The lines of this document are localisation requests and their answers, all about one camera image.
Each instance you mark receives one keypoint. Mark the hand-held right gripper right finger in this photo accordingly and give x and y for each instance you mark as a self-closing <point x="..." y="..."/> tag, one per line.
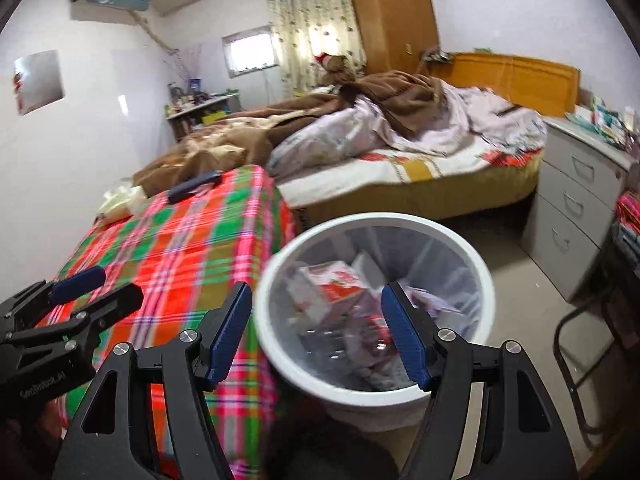
<point x="405" y="335"/>

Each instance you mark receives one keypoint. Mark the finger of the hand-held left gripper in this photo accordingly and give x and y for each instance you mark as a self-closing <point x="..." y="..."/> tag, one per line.
<point x="80" y="280"/>
<point x="115" y="302"/>

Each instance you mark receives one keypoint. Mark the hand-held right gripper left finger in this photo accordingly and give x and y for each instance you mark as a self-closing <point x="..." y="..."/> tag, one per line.
<point x="230" y="330"/>

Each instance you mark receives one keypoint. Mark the clear bottle red label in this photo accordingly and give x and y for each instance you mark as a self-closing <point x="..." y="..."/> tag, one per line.
<point x="320" y="342"/>

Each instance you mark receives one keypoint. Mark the pink white carton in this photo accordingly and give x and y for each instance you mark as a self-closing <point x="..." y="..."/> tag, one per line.
<point x="335" y="285"/>

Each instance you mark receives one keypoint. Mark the white trash bin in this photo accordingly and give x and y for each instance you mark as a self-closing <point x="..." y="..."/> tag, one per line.
<point x="465" y="270"/>

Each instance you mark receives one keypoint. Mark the plaid tablecloth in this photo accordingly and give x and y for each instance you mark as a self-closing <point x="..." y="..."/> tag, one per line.
<point x="175" y="250"/>

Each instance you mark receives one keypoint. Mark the black remote control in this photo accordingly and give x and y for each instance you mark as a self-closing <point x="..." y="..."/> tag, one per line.
<point x="192" y="187"/>

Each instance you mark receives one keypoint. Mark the black metal folding chair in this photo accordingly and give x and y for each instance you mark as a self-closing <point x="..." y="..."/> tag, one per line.
<point x="565" y="330"/>

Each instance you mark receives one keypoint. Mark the floral bed sheet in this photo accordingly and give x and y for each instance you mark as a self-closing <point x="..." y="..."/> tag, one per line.
<point x="410" y="172"/>

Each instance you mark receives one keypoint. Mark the brown patterned blanket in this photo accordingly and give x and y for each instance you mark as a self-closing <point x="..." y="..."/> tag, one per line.
<point x="220" y="145"/>

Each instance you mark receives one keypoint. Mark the cluttered shelf unit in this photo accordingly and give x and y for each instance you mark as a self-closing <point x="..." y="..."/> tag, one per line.
<point x="202" y="112"/>

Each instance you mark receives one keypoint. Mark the white printed pillow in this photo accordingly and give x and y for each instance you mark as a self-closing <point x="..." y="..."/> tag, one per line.
<point x="325" y="142"/>

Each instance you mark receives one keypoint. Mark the grey drawer cabinet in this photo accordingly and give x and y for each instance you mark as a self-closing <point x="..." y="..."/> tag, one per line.
<point x="570" y="205"/>

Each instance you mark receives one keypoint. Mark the lilac quilt cover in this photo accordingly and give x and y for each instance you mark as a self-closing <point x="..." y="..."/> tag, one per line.
<point x="485" y="115"/>

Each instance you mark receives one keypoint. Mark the vase of dry branches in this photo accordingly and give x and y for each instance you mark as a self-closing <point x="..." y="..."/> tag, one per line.
<point x="185" y="67"/>

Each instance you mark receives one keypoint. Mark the plain brown blanket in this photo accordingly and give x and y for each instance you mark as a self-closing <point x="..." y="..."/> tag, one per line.
<point x="400" y="97"/>

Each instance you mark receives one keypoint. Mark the folded plaid cloth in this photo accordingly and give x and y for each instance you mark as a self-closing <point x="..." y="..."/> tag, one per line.
<point x="629" y="212"/>

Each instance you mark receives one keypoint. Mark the air conditioner pipe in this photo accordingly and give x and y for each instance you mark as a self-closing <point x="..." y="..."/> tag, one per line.
<point x="155" y="32"/>

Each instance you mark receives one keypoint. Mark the brown teddy bear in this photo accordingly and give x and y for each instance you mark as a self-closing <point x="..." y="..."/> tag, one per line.
<point x="337" y="67"/>

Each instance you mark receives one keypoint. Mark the wooden bed headboard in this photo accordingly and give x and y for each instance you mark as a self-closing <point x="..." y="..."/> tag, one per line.
<point x="515" y="80"/>

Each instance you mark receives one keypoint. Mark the small window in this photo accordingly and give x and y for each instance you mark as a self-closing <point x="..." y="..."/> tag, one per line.
<point x="250" y="52"/>

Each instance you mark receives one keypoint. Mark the power strip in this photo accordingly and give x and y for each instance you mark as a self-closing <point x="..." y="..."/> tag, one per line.
<point x="439" y="56"/>

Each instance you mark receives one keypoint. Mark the pile of small boxes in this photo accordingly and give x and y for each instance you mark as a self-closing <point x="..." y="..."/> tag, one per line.
<point x="607" y="120"/>

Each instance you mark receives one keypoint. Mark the patterned curtain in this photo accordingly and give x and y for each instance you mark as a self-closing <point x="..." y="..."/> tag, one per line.
<point x="312" y="25"/>

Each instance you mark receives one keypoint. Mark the wooden wardrobe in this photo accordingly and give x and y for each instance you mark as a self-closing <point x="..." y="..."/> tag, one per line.
<point x="395" y="10"/>

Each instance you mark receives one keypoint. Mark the square wall mirror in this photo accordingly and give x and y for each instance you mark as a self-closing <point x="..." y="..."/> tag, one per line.
<point x="40" y="82"/>

